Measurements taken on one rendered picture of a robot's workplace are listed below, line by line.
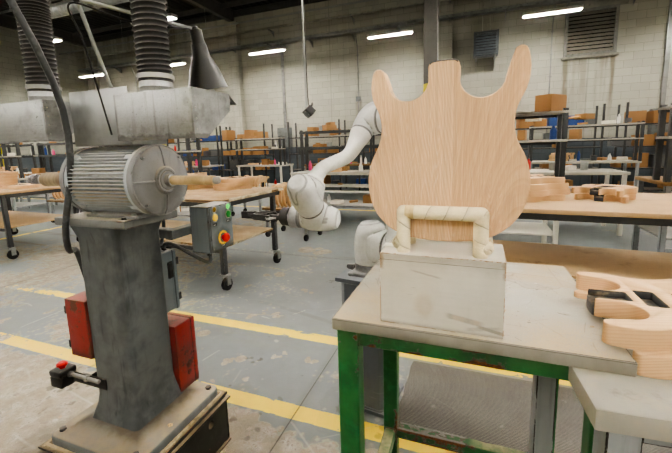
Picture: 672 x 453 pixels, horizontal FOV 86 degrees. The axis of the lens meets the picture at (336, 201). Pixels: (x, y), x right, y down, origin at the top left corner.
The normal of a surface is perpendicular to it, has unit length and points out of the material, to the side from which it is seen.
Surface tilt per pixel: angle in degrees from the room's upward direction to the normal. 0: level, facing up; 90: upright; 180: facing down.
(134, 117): 90
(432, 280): 90
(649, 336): 90
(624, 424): 90
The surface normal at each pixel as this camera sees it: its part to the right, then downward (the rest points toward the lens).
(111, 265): -0.35, 0.14
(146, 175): 0.88, 0.01
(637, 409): -0.03, -0.99
